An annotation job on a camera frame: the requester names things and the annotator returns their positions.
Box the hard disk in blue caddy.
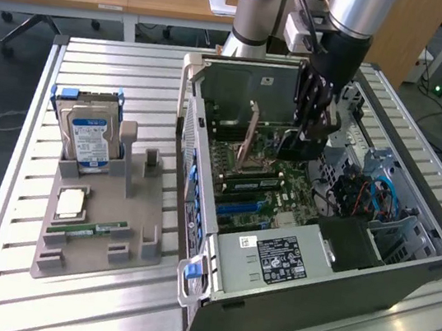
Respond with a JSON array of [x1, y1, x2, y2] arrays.
[[40, 81, 128, 167]]

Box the white paper stack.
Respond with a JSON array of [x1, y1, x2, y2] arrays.
[[203, 0, 240, 19]]

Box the blue case latch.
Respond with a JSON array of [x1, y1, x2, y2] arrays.
[[181, 262, 202, 283]]

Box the black plastic air shroud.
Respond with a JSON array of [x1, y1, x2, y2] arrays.
[[311, 211, 392, 281]]

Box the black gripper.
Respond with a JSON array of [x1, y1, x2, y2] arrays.
[[289, 23, 375, 151]]

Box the black chair base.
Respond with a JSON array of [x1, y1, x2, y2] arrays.
[[0, 7, 67, 67]]

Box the red disk wire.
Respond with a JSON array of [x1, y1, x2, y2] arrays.
[[352, 179, 373, 217]]

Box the white socket box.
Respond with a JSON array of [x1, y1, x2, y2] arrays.
[[410, 56, 429, 86]]

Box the grey parts rack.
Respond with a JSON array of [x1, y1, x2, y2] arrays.
[[28, 109, 182, 299]]

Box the hard disk with blue label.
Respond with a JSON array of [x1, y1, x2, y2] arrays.
[[54, 102, 119, 178]]

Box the blue disk wire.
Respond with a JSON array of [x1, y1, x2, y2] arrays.
[[365, 175, 405, 224]]

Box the grey power supply unit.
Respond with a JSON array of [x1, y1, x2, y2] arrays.
[[206, 209, 340, 310]]

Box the CPU socket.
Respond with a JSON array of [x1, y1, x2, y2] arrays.
[[231, 144, 273, 179]]

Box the bare green RAM stick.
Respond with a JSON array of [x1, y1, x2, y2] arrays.
[[46, 210, 130, 246]]

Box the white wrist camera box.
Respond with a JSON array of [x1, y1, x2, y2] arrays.
[[281, 10, 330, 58]]

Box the wooden cabinet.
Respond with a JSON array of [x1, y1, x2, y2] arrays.
[[333, 0, 442, 95]]

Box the long expansion slot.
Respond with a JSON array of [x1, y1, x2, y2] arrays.
[[212, 194, 266, 219], [215, 208, 272, 230]]

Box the black camera cable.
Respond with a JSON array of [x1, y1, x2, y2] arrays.
[[281, 0, 334, 56]]

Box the black wire bundle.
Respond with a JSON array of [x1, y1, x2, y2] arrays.
[[323, 171, 364, 220]]

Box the silver CPU chip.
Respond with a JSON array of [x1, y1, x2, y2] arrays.
[[53, 186, 87, 224]]

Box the open black PC case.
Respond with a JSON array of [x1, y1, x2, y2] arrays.
[[142, 35, 442, 331]]

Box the metal disk bay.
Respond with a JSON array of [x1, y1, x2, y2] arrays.
[[318, 80, 384, 188], [362, 210, 442, 273]]

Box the green motherboard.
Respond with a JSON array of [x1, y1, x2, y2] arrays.
[[186, 102, 337, 247]]

